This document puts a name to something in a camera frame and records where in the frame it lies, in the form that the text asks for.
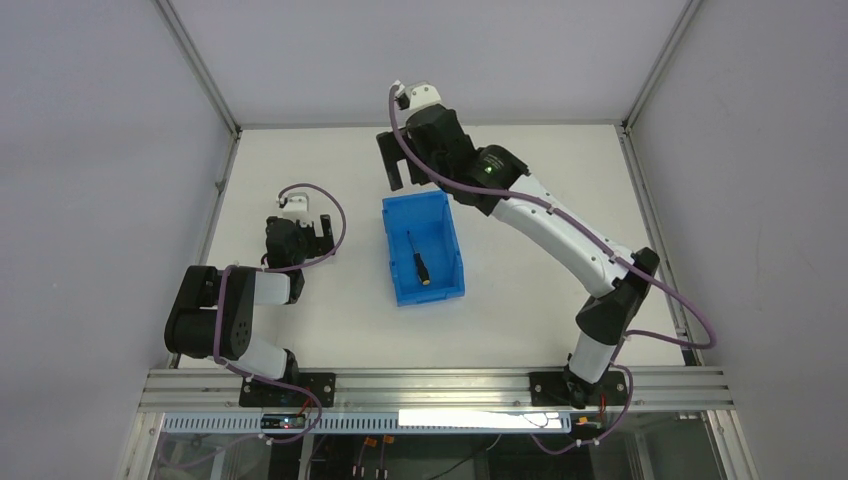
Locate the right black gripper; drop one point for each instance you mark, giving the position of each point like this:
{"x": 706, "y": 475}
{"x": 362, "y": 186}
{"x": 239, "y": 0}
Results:
{"x": 403, "y": 154}

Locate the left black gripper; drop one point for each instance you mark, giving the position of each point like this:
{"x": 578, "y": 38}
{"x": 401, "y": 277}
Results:
{"x": 318, "y": 235}

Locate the black yellow screwdriver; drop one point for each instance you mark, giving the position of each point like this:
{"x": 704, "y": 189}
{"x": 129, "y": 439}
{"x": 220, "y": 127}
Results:
{"x": 422, "y": 271}

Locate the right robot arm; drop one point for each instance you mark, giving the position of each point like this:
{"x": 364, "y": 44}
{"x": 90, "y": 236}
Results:
{"x": 500, "y": 185}

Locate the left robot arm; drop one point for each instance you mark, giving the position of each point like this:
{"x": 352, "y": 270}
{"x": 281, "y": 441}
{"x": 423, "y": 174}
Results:
{"x": 213, "y": 312}

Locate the blue plastic bin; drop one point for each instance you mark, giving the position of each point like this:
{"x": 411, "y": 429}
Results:
{"x": 429, "y": 218}

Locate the small green circuit board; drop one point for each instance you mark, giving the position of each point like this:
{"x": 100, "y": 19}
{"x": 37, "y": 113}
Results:
{"x": 280, "y": 422}

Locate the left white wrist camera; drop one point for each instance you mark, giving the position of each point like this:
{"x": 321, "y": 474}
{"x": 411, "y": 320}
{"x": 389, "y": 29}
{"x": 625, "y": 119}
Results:
{"x": 294, "y": 206}

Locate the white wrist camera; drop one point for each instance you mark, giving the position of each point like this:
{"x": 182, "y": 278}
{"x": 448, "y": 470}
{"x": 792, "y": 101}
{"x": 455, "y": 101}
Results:
{"x": 294, "y": 206}
{"x": 414, "y": 97}

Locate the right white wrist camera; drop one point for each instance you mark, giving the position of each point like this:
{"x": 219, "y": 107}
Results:
{"x": 414, "y": 97}

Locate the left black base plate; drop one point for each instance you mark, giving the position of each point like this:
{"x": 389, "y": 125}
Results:
{"x": 258, "y": 394}

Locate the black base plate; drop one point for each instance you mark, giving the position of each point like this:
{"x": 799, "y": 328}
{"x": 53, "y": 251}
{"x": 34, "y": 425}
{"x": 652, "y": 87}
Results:
{"x": 551, "y": 388}
{"x": 258, "y": 394}

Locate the slotted grey cable duct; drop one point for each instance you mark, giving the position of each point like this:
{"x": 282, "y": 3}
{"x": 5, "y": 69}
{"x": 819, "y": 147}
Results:
{"x": 404, "y": 421}

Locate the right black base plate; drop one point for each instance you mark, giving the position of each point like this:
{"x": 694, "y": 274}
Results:
{"x": 551, "y": 388}

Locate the aluminium frame rail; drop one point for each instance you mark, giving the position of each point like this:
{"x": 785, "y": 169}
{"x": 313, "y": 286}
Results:
{"x": 652, "y": 389}

